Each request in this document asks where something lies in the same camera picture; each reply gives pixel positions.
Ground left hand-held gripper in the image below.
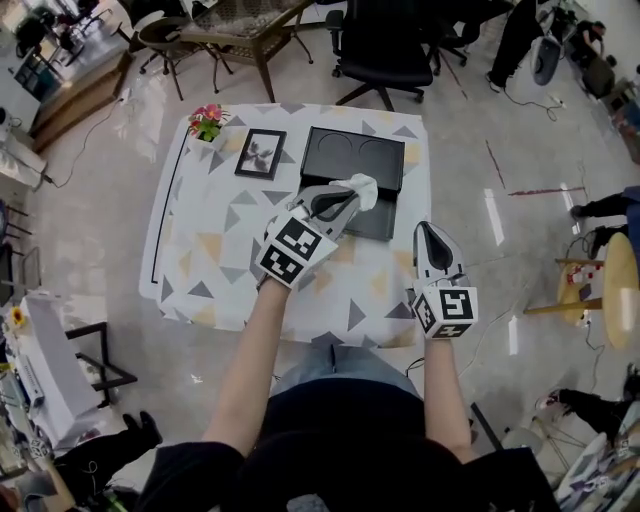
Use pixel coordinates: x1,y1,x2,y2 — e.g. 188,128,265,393
254,180,364,291

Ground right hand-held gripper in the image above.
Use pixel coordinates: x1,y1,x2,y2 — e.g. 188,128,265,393
409,220,480,341

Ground white cloth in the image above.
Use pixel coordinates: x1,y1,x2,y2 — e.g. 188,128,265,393
328,172,380,213

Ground black box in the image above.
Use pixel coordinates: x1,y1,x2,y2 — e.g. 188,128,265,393
297,125,407,243

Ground person's right forearm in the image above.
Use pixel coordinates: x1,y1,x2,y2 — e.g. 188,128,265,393
422,335,475,465

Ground person's left forearm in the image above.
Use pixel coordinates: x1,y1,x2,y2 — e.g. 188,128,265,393
201,277,293,459

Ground white box device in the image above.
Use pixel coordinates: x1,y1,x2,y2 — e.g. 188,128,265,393
17,358,47,409

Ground triangle patterned white tablecloth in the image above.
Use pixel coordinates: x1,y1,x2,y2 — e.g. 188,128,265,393
138,102,432,350

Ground person's blue jeans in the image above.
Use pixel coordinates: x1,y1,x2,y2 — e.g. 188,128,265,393
268,344,425,401

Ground pink flowers in white pot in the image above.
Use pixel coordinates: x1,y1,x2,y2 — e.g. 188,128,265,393
187,103,232,152

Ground black office chair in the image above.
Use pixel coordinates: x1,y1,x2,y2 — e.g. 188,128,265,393
325,0,437,115
427,0,471,77

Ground thin black strip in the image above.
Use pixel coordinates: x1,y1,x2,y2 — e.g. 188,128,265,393
148,142,195,286

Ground round wooden stool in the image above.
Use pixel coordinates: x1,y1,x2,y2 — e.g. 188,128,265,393
522,231,640,351

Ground wooden glass-top table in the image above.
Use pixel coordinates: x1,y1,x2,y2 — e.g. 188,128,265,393
177,0,317,105

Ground person's black top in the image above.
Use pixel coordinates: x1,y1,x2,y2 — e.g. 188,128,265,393
134,377,562,512

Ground grey backpack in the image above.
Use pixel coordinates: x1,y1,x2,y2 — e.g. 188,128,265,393
529,33,565,87

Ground dark metal chair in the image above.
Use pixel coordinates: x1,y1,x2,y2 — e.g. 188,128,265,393
115,14,235,102

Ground wooden platform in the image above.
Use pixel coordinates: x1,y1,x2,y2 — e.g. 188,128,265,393
28,48,135,154

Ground table with white cloth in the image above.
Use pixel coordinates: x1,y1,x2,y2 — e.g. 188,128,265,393
7,293,140,449

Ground dark folding chair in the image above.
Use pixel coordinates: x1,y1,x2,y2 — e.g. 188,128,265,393
0,199,44,306

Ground black picture frame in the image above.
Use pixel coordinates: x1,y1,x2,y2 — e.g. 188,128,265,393
233,127,289,182

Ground black floor cable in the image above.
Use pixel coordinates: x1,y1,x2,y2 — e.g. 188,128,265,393
42,94,129,190

